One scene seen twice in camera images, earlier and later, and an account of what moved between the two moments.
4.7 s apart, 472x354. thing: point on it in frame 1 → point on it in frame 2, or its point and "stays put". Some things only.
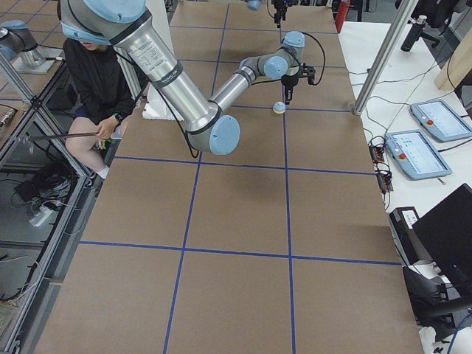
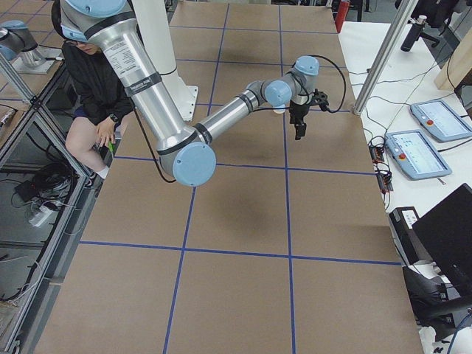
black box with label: [410, 245] stays put
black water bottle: [414, 33] stays put
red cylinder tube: [341, 15] stays put
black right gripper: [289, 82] → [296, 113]
